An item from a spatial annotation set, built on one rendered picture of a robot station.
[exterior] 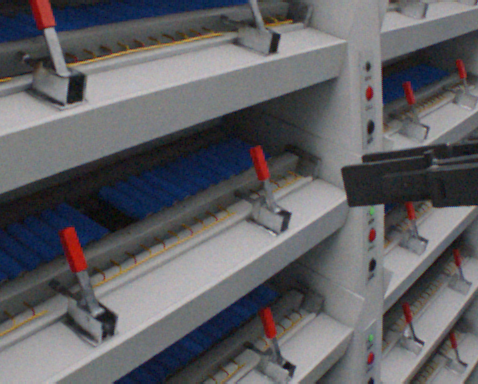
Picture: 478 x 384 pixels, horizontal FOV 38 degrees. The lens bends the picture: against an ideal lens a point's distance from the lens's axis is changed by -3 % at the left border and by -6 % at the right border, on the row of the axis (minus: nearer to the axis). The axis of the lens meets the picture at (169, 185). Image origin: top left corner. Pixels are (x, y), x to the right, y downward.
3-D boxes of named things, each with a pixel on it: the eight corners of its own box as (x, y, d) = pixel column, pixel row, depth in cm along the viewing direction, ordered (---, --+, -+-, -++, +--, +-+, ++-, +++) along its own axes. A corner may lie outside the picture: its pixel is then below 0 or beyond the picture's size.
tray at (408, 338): (485, 283, 149) (509, 231, 143) (371, 429, 106) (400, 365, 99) (405, 242, 159) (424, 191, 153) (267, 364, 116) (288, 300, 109)
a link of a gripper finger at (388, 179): (460, 186, 44) (446, 200, 42) (391, 193, 47) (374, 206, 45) (456, 164, 44) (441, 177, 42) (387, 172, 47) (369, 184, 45)
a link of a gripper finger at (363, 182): (442, 196, 46) (438, 199, 45) (352, 204, 51) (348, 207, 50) (433, 153, 45) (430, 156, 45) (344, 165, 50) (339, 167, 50)
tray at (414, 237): (489, 202, 144) (513, 144, 137) (373, 324, 100) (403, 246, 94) (406, 164, 154) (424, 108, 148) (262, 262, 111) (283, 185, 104)
